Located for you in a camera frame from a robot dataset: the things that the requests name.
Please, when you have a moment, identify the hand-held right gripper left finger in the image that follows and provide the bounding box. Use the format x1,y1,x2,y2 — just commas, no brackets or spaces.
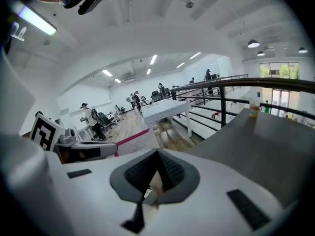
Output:
0,134,162,236

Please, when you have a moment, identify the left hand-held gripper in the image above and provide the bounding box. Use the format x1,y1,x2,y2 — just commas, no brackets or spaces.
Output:
29,114,118,165

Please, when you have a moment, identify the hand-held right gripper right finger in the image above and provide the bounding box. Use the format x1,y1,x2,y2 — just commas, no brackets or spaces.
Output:
142,148,294,236

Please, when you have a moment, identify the small pink white bag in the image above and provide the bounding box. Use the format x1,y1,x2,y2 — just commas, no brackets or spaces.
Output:
113,128,163,158

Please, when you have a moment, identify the black office chair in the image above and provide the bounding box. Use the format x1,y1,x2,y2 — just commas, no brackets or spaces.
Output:
97,112,118,132

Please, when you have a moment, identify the white tiled table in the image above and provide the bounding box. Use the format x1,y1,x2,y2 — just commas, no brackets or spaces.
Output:
142,99,192,137

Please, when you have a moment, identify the group of ceiling light panels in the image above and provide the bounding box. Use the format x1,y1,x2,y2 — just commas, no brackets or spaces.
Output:
101,52,202,84

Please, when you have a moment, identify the black metal railing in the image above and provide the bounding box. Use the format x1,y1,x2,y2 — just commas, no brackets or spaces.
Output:
169,74,315,135

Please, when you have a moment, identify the plastic drink cup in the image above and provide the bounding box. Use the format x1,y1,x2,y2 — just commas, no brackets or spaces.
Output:
248,96,261,119

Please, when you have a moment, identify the long tube ceiling lamp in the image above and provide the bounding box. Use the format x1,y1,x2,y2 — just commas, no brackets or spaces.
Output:
14,5,58,36

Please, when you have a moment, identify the black head-worn camera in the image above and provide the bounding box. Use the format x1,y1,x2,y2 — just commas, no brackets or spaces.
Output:
63,0,107,16

